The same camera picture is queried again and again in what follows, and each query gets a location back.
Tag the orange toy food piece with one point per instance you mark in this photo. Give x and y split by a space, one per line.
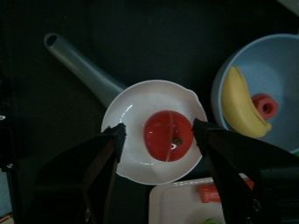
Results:
209 192

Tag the green toy fruit half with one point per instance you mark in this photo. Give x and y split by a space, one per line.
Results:
213 221

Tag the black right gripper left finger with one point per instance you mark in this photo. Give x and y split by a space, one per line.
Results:
90 175

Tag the plate of toy food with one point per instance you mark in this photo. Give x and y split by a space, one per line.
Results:
176 204

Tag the yellow toy banana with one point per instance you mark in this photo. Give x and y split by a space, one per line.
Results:
240 105

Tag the red toy apple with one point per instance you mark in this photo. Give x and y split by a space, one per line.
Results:
160 137

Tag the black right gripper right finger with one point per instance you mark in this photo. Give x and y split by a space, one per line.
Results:
241 163

